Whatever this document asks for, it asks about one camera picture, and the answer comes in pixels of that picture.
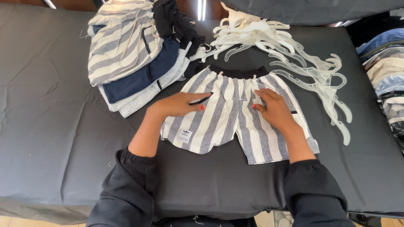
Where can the black table cloth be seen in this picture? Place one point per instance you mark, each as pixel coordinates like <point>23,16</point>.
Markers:
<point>47,126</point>

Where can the dark grey cloth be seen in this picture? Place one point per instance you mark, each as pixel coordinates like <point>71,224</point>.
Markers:
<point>315,11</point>

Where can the pile of white plastic hangers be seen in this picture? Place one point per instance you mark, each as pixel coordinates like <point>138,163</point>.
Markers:
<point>268,36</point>

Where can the person's black sweater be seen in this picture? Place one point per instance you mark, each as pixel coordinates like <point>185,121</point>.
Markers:
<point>132,192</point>

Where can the stack of folded clothes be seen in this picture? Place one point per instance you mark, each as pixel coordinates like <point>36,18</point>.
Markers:
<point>388,72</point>

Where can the person's left hand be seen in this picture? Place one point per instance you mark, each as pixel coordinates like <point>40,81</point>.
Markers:
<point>175,105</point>

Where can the person's right hand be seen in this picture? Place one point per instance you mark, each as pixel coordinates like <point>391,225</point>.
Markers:
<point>276,110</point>

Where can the folded navy shorts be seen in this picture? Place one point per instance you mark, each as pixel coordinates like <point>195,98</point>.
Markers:
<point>148,72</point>

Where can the folded black garments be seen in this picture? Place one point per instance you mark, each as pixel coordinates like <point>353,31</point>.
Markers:
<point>176,22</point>

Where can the folded light grey shorts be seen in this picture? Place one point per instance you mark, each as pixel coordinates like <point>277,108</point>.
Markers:
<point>142,97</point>

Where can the folded striped shorts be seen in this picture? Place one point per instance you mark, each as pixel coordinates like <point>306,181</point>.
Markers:
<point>120,44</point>

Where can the grey white striped shorts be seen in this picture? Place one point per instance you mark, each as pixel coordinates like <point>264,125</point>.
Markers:
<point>227,113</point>

